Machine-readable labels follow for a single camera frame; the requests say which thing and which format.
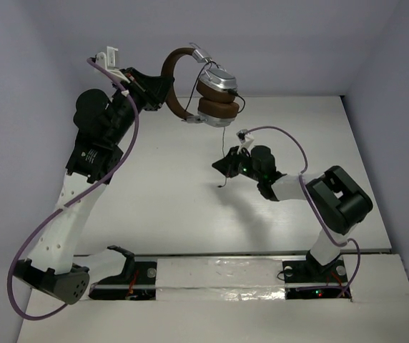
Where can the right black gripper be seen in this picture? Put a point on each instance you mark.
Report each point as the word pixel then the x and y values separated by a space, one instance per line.
pixel 228 166

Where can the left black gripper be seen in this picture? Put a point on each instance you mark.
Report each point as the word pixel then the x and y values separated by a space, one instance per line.
pixel 141 90

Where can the brown silver headphones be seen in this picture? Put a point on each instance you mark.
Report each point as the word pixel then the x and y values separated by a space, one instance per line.
pixel 215 85

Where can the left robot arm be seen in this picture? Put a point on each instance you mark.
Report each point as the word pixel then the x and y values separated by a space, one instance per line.
pixel 102 121

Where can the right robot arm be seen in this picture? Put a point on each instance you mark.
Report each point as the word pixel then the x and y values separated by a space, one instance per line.
pixel 336 200

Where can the white foil taped panel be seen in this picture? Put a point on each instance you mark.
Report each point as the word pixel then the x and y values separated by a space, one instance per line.
pixel 219 279

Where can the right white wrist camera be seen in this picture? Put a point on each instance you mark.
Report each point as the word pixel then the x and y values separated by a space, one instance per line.
pixel 246 139

